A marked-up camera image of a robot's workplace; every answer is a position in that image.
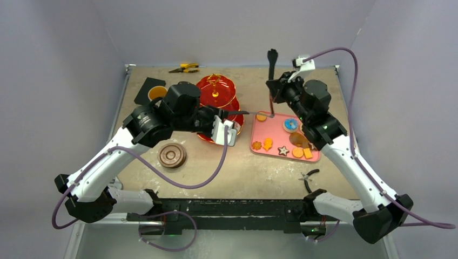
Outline white mug with tea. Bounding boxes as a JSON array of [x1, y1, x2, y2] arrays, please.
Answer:
[[147, 86, 167, 101]]

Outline black handled pliers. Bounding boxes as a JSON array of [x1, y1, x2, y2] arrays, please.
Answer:
[[299, 169, 320, 194]]

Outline round orange cookie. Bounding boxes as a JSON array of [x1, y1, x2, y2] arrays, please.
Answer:
[[255, 114, 267, 122]]

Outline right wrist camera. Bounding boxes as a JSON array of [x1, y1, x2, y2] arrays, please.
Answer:
[[288, 54, 316, 83]]

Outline yellow black pliers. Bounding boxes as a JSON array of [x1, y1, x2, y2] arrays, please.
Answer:
[[169, 63, 200, 73]]

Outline red three-tier cake stand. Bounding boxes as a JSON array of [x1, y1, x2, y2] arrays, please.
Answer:
[[195, 73, 245, 143]]

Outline pink serving tray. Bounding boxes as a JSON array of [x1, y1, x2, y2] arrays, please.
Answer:
[[249, 113, 321, 162]]

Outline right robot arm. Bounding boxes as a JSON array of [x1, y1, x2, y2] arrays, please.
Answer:
[[266, 72, 413, 244]]

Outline square cracker cookie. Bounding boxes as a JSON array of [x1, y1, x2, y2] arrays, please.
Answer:
[[303, 148, 313, 159]]

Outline metal tongs black tips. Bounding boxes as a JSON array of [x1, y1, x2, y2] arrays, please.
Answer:
[[228, 49, 278, 118]]

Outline black base frame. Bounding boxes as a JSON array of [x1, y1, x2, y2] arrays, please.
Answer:
[[126, 198, 335, 237]]

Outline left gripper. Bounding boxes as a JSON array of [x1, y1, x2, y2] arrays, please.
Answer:
[[173, 107, 230, 139]]

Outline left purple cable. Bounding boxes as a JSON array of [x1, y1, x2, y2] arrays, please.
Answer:
[[51, 125, 230, 251]]

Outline aluminium rail frame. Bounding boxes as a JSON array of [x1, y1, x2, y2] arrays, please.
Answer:
[[73, 64, 390, 226]]

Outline orange fish cookie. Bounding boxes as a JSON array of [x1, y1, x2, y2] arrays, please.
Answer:
[[262, 138, 273, 152]]

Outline brown croissant pastry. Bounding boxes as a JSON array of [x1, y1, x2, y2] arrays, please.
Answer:
[[289, 132, 309, 148]]

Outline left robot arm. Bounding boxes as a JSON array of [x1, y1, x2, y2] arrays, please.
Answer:
[[55, 81, 238, 223]]

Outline black square mat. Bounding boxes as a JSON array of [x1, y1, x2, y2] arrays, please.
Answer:
[[134, 77, 166, 105]]

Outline blue frosted donut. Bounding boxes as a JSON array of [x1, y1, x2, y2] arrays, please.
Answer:
[[283, 118, 299, 133]]

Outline white star cookie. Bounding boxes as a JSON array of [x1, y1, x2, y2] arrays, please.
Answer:
[[278, 146, 289, 156]]

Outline orange flower cookie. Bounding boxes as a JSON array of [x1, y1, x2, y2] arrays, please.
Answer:
[[251, 141, 262, 151]]

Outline round cracker cookie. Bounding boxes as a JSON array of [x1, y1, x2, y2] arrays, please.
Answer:
[[292, 147, 304, 159]]

